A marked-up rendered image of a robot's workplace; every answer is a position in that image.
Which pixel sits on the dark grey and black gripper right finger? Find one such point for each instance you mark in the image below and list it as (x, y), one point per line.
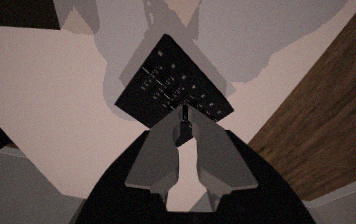
(227, 165)

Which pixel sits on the black lighting desk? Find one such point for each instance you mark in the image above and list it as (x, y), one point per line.
(180, 81)

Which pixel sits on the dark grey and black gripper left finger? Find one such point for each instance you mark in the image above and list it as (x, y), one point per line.
(149, 165)

